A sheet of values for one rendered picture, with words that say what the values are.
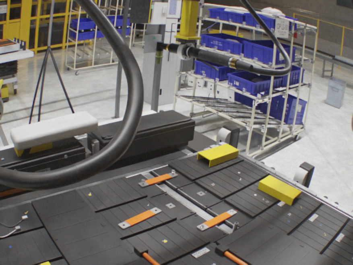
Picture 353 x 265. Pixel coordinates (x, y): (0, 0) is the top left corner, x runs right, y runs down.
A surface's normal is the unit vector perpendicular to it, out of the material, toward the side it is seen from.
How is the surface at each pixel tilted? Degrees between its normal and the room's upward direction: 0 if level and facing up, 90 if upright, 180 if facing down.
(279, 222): 0
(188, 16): 90
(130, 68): 59
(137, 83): 42
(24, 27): 90
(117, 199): 0
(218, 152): 0
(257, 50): 94
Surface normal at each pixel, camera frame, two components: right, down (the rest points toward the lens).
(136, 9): -0.76, 0.20
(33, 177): 0.13, -0.35
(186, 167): 0.08, -0.91
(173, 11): 0.64, 0.36
